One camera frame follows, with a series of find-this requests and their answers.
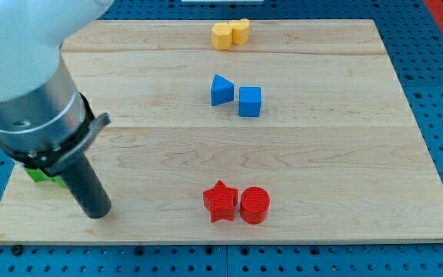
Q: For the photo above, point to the yellow heart block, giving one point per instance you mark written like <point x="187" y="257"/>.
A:
<point x="240" y="30"/>

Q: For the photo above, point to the yellow hexagon block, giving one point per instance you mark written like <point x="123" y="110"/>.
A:
<point x="221" y="36"/>

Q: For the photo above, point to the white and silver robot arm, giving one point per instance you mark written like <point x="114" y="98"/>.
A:
<point x="35" y="83"/>

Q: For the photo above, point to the red cylinder block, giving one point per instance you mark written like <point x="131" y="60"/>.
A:
<point x="255" y="202"/>

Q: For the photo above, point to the green block behind rod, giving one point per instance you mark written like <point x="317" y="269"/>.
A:
<point x="59" y="181"/>

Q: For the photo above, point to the blue cube block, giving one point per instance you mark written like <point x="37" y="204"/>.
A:
<point x="249" y="101"/>

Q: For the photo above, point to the blue triangle block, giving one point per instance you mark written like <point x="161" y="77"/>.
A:
<point x="222" y="90"/>

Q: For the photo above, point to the red star block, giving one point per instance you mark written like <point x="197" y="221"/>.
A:
<point x="220" y="201"/>

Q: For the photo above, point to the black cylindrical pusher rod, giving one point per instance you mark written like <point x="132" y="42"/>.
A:
<point x="86" y="188"/>

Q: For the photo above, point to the black clamp mount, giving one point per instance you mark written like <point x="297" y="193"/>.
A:
<point x="57" y="144"/>

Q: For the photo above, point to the wooden board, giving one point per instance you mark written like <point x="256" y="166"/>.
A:
<point x="336" y="145"/>

